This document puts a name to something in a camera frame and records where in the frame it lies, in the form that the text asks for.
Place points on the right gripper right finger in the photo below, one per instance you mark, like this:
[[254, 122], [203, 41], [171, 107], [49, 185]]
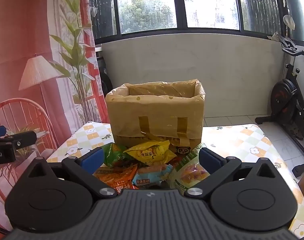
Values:
[[248, 196]]

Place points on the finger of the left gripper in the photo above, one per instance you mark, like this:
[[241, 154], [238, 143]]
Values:
[[18, 140]]

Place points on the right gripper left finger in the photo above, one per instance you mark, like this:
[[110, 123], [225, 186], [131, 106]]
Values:
[[52, 197]]

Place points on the checkered flower tablecloth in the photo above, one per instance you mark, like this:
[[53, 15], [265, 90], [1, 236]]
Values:
[[247, 142]]

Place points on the pale green bread bag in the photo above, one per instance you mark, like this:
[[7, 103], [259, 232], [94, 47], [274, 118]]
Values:
[[187, 172]]

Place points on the red printed backdrop curtain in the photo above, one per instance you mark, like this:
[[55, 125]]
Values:
[[49, 79]]

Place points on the orange snack bag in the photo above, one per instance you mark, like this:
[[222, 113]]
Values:
[[118, 178]]

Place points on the green chip bag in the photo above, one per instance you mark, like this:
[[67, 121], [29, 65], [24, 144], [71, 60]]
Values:
[[115, 155]]

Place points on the light blue snack packet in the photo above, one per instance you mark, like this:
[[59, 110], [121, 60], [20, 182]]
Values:
[[152, 174]]

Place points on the black exercise bike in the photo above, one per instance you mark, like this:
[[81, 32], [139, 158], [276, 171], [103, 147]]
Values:
[[287, 106]]

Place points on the yellow snack packet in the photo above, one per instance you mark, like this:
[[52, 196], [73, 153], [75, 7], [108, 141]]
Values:
[[152, 153]]

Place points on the taped brown cardboard box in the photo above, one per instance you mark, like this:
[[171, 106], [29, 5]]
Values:
[[172, 111]]

